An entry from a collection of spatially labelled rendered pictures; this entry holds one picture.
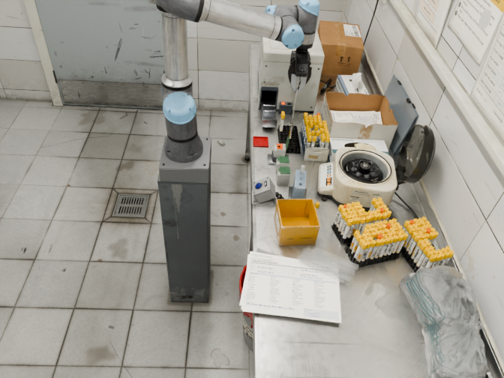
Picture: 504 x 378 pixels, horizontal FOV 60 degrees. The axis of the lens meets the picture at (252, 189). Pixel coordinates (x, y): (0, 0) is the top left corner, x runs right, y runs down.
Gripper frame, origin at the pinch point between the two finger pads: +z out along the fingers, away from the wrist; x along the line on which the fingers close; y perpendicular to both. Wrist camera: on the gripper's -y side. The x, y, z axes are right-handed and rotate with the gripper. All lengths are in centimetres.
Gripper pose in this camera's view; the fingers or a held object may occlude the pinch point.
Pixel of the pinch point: (296, 91)
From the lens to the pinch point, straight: 181.7
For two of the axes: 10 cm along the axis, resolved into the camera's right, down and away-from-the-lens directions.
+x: -10.0, -0.5, -0.4
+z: -0.7, 7.2, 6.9
